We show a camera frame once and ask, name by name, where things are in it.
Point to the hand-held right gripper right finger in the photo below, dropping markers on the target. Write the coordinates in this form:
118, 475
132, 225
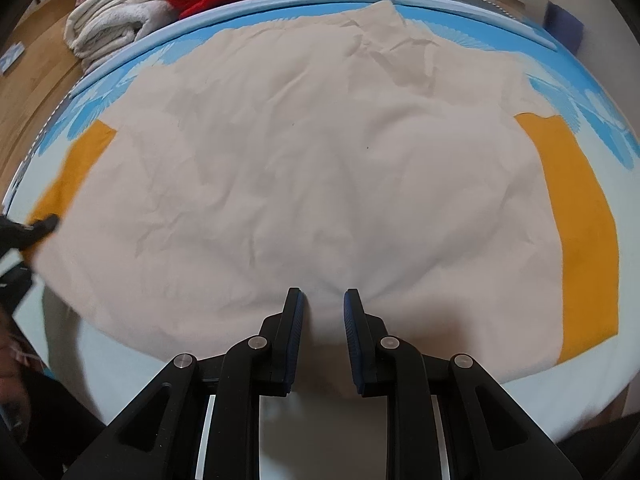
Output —
352, 340

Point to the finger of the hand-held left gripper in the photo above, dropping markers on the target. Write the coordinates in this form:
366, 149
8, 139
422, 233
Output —
42, 225

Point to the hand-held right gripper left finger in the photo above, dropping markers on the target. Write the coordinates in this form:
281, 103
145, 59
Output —
295, 340

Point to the beige and yellow hooded jacket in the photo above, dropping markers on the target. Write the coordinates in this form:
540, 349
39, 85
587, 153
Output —
300, 160

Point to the person's left hand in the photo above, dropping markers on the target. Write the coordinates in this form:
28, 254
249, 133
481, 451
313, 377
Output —
12, 375

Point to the person's dark pants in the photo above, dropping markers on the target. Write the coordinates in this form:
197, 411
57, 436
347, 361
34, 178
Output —
60, 425

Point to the small blue white packet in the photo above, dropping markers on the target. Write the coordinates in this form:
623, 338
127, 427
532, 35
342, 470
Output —
12, 57

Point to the folded white blanket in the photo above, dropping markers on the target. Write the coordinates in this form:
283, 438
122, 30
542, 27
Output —
115, 15

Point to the blue patterned mat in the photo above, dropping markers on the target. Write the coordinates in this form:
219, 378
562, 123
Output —
590, 105

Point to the purple box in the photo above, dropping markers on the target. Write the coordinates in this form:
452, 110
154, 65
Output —
565, 22

